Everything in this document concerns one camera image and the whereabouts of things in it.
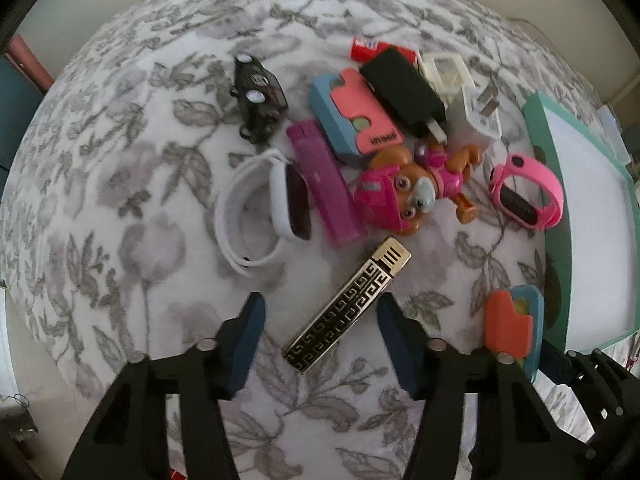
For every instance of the pink rolled mat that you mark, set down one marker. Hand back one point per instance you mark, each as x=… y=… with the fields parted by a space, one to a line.
x=24 y=60

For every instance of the purple lighter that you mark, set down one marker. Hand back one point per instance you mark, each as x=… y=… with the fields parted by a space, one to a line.
x=326 y=183

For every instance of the white power strip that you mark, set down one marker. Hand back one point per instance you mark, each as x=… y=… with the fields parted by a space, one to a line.
x=613 y=132

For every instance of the white charger plug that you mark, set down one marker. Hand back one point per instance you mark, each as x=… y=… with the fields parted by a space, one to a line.
x=472 y=118

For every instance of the orange blue puzzle case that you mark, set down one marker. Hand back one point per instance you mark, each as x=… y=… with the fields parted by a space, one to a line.
x=514 y=324

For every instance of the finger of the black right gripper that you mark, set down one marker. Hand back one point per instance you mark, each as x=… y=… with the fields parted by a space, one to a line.
x=607 y=392

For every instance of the black charger plug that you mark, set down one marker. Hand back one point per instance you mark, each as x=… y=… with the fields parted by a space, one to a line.
x=406 y=95

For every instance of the black gold patterned lighter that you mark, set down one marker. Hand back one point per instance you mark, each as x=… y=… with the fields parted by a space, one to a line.
x=347 y=306

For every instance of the pink blue puzzle case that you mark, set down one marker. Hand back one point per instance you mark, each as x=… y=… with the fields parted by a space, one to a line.
x=354 y=122

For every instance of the dark cabinet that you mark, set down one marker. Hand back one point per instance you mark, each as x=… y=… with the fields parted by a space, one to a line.
x=19 y=100

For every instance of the white smart watch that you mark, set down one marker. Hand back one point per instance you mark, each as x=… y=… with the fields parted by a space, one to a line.
x=271 y=176

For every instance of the teal white tray box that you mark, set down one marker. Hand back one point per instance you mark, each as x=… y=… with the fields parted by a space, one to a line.
x=594 y=250

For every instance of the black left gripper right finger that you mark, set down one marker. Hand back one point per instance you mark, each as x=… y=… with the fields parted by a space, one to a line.
x=516 y=437

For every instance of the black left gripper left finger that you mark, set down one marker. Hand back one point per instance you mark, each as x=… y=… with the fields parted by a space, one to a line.
x=126 y=436

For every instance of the cream plastic frame piece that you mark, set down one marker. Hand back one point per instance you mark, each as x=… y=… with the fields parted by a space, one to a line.
x=446 y=73

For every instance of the red small bottle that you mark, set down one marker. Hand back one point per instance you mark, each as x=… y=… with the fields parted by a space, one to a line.
x=364 y=50

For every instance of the pink dog toy figure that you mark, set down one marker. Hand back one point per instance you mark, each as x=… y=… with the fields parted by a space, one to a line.
x=401 y=186

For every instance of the floral grey white blanket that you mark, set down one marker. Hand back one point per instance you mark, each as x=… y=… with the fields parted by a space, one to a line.
x=108 y=243

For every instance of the black toy car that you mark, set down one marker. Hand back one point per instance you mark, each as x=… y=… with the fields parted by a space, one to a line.
x=261 y=99

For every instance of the pink smart watch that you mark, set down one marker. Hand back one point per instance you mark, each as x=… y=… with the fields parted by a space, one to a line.
x=527 y=191

